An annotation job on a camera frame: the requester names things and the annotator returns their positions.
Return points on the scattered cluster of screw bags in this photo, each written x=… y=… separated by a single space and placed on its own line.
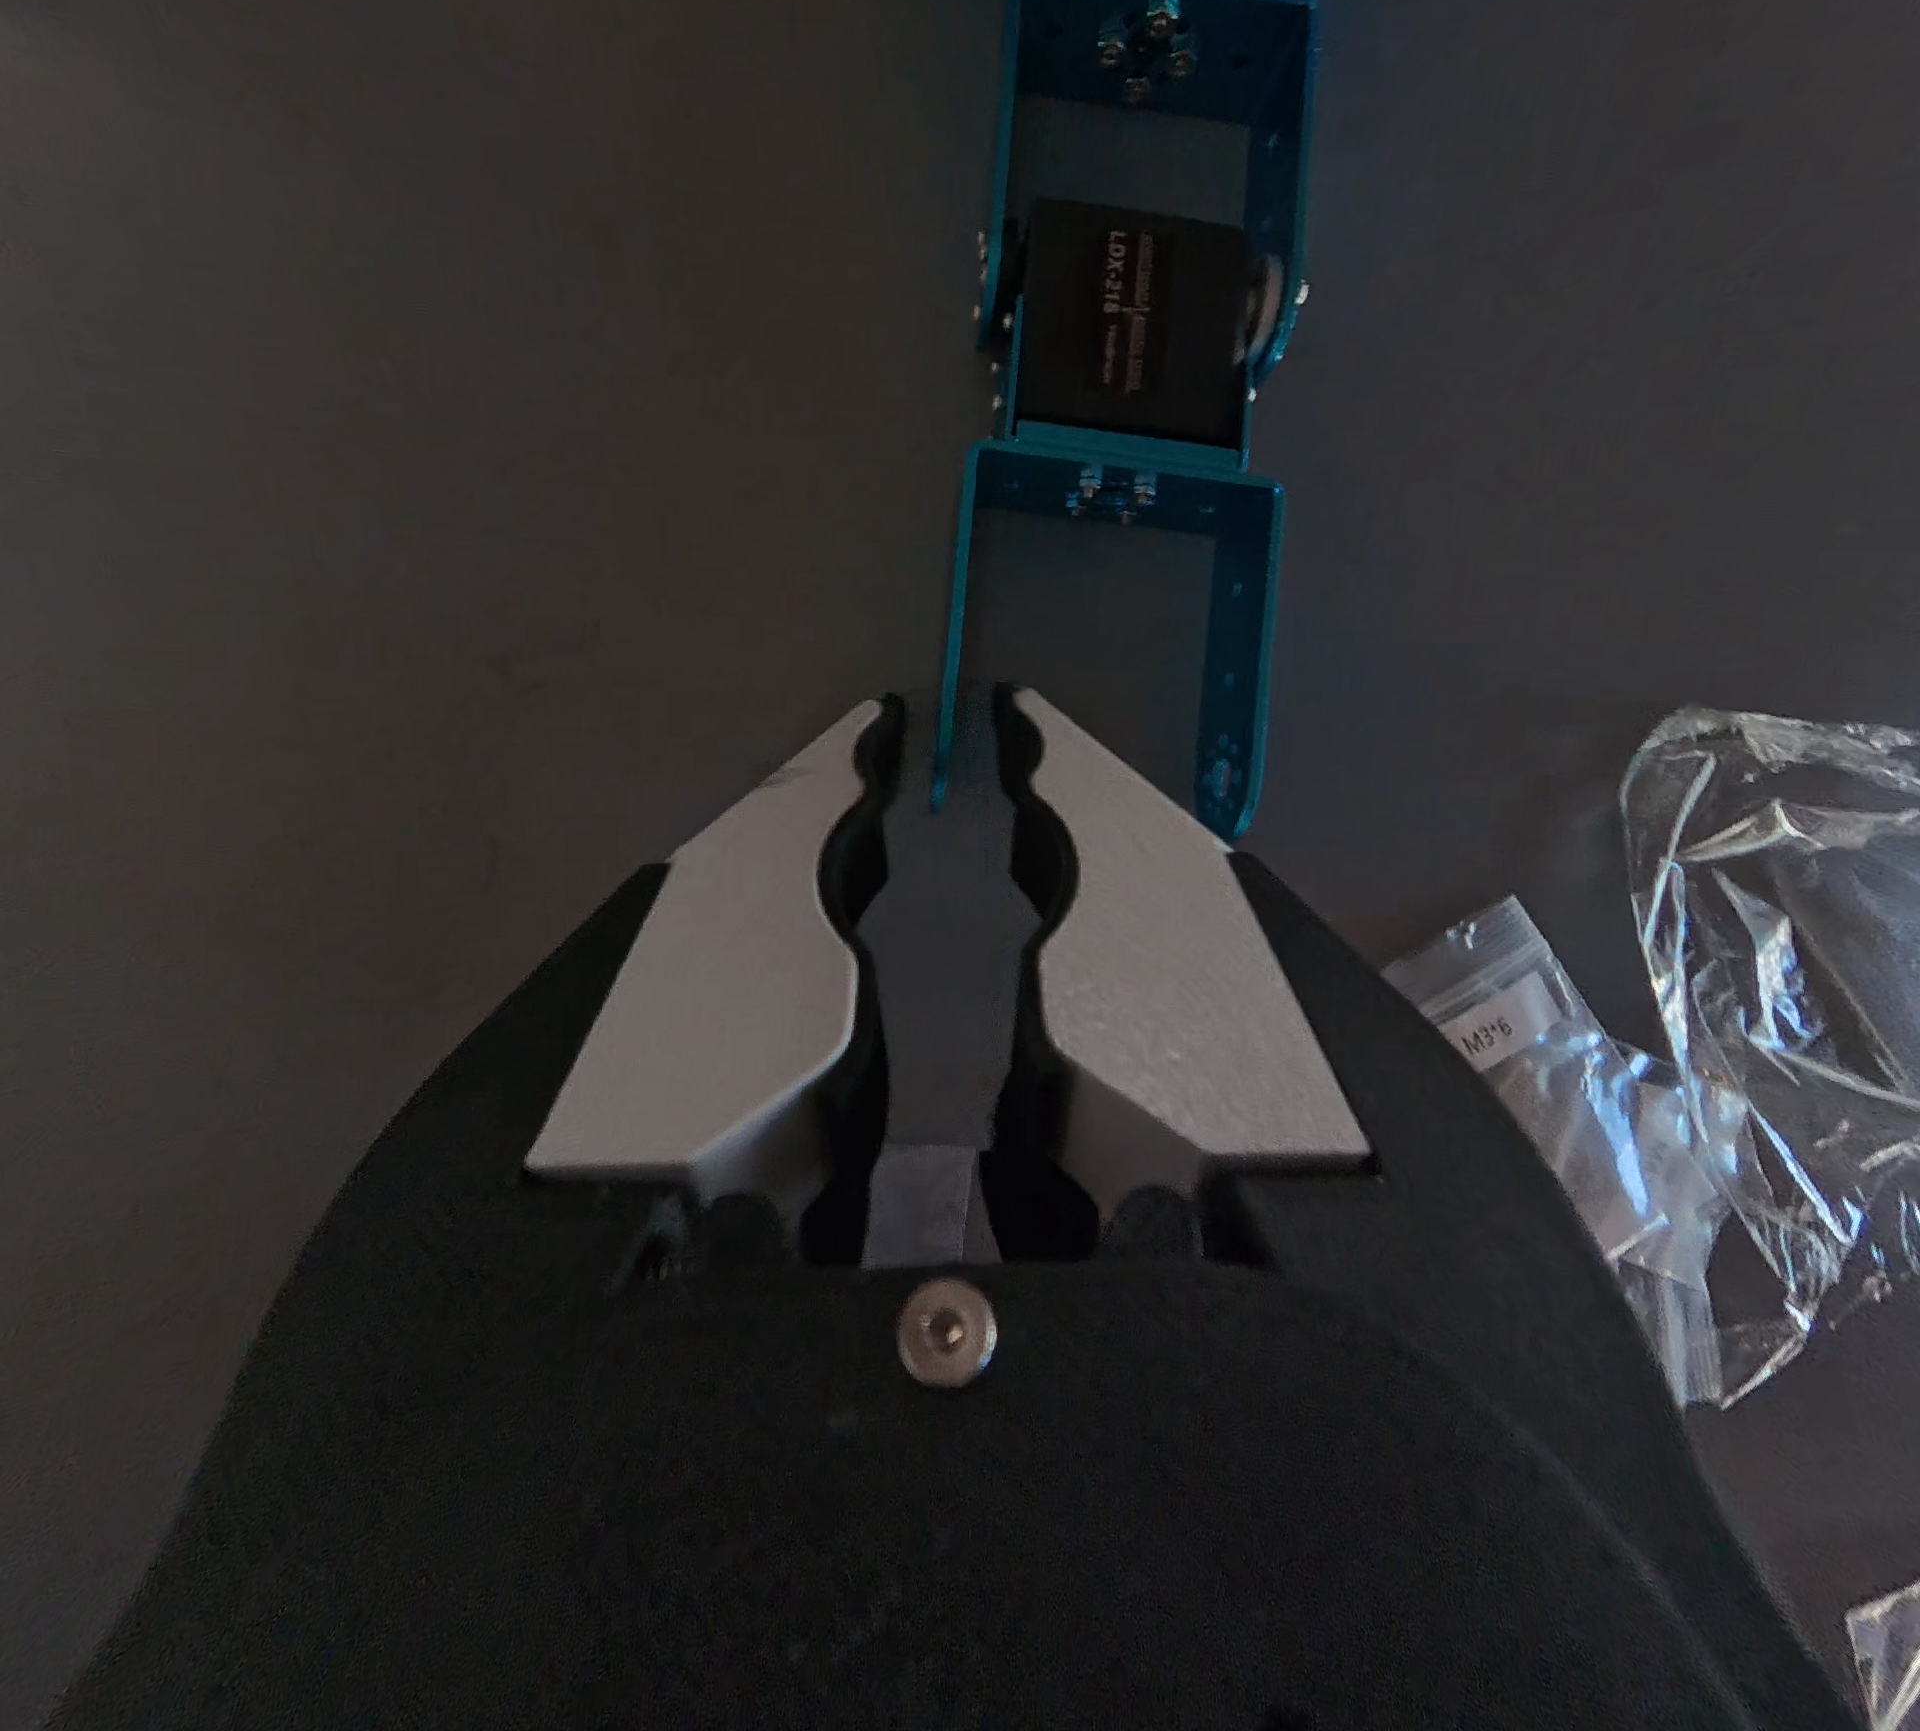
x=1500 y=996

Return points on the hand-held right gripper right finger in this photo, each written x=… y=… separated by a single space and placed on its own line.
x=1201 y=1011

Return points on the blue toy robot arm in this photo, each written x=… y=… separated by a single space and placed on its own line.
x=1138 y=307

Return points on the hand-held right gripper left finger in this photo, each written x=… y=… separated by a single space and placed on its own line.
x=707 y=1011

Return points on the clear plastic wrap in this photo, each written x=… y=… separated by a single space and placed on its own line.
x=1724 y=862

